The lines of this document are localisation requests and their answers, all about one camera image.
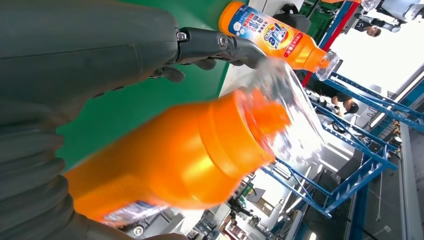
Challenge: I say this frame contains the green plastic crate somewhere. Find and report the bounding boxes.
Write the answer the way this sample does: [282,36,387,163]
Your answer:
[299,0,335,42]

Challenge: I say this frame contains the person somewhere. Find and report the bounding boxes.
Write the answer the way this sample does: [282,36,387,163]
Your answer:
[352,12,402,38]
[298,71,360,116]

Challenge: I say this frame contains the blue metal rack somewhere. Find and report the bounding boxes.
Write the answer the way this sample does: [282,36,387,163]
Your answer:
[258,71,424,220]

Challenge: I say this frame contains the red pole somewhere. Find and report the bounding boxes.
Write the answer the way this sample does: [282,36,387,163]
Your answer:
[300,1,361,88]

